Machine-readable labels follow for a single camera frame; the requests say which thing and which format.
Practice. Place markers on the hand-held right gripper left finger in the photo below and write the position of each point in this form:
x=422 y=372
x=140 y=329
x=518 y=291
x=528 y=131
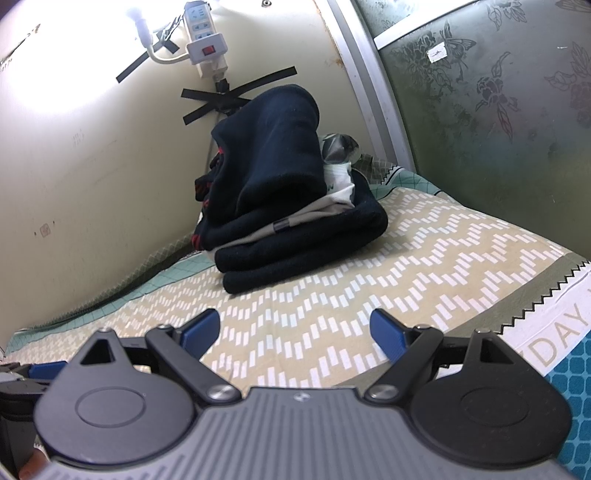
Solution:
x=201 y=332

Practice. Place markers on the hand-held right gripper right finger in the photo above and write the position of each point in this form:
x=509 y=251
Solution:
x=390 y=334

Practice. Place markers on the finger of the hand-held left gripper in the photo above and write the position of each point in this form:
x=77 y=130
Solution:
x=46 y=370

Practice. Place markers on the navy red white patterned sweater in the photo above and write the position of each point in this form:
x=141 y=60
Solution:
x=277 y=147

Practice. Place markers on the person's left hand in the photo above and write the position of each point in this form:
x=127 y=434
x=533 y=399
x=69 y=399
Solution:
x=34 y=465

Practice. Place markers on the beige chevron bed sheet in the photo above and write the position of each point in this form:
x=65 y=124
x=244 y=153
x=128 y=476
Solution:
x=369 y=277

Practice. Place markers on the teal quilted mattress cover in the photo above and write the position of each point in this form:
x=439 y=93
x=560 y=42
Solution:
x=152 y=281

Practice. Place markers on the folded navy garment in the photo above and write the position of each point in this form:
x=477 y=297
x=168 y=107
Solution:
x=323 y=249

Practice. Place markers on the clear plastic bag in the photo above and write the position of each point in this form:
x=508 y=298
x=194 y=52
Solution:
x=339 y=147

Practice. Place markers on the frosted floral window glass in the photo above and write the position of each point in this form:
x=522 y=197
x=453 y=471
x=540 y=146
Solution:
x=485 y=138

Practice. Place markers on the black tape cross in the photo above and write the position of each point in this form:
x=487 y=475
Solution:
x=258 y=81

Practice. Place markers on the black tape strips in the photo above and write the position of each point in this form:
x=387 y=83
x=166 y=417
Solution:
x=134 y=69

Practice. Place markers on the white power strip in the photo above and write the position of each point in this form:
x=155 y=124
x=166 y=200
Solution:
x=205 y=46

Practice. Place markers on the white light bulb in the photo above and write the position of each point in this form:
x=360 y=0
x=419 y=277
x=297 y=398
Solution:
x=138 y=21

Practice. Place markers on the aluminium window frame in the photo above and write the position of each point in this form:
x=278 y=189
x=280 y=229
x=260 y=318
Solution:
x=360 y=69

